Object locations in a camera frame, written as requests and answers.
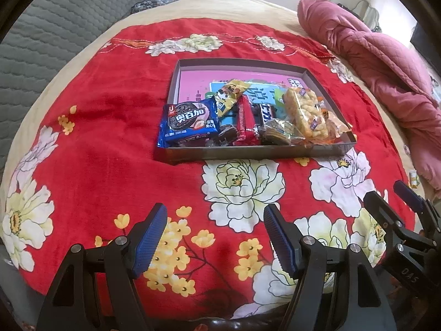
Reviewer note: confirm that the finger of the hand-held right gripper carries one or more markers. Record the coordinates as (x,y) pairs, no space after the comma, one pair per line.
(410,196)
(382,219)

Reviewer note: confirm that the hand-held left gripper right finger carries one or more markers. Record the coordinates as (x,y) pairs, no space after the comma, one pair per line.
(280,241)

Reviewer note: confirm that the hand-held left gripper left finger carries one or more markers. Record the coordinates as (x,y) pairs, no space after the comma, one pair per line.
(151,241)

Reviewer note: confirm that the orange bag of fried snacks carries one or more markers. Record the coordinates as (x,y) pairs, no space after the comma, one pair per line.
(336,127)

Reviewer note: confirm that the round cake packet green label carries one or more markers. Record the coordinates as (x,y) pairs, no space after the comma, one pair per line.
(275,132)

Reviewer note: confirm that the small dark cookie packet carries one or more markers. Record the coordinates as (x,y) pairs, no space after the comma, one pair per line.
(225,134)

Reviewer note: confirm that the red snack packet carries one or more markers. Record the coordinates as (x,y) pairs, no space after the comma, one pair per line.
(245,124)

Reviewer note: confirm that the blue cookie packet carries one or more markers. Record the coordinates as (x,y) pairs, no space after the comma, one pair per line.
(187,122)

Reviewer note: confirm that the black chocolate bar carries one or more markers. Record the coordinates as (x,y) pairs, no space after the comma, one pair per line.
(265,110)

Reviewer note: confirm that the yellow rice cracker packet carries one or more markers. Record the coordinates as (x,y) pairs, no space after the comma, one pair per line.
(305,110)

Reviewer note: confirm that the yellow snack stick packet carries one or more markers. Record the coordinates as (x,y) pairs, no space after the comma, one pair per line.
(231,94)

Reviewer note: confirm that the grey cardboard box pink inside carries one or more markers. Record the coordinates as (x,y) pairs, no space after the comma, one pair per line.
(193,79)

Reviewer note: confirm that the yellow white packet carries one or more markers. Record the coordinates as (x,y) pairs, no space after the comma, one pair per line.
(413,179)

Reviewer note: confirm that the red floral blanket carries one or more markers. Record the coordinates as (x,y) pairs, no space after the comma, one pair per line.
(103,144)

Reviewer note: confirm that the pink quilted duvet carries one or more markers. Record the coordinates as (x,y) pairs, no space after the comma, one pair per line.
(379,58)

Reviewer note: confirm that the grey quilted headboard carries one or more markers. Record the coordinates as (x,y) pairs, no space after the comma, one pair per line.
(51,41)

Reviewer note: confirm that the beige bed sheet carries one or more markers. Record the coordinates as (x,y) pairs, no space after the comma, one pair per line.
(241,7)

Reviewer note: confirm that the dark floral cloth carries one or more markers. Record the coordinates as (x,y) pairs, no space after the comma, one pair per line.
(155,1)

